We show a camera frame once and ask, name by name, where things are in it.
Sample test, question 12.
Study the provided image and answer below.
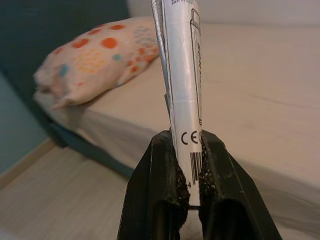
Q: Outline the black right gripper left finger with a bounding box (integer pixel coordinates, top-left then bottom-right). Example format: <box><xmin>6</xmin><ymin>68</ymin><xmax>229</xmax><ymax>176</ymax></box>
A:
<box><xmin>119</xmin><ymin>129</ymin><xmax>192</xmax><ymax>240</ymax></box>

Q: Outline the beige bed mattress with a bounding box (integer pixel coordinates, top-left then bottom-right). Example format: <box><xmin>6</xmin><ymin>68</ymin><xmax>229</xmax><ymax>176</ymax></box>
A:
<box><xmin>33</xmin><ymin>17</ymin><xmax>320</xmax><ymax>201</ymax></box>

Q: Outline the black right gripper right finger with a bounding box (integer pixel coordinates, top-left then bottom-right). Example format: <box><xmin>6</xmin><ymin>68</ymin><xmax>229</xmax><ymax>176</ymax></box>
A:
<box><xmin>198</xmin><ymin>129</ymin><xmax>283</xmax><ymax>240</ymax></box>

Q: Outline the light wooden baseboard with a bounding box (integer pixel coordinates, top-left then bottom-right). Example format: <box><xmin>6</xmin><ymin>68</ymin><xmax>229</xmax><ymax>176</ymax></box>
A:
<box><xmin>0</xmin><ymin>138</ymin><xmax>56</xmax><ymax>185</ymax></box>

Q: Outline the orange dotted pink pillow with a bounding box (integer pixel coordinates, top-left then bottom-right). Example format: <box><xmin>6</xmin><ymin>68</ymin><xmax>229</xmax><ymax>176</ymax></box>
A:
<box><xmin>33</xmin><ymin>16</ymin><xmax>161</xmax><ymax>111</ymax></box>

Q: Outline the dark teal bed frame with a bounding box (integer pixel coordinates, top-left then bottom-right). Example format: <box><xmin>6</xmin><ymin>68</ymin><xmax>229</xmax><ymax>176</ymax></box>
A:
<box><xmin>48</xmin><ymin>122</ymin><xmax>136</xmax><ymax>180</ymax></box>

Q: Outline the dark teal headboard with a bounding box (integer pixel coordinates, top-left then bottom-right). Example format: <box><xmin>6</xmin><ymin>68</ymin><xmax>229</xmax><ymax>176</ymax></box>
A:
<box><xmin>0</xmin><ymin>0</ymin><xmax>130</xmax><ymax>148</ymax></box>

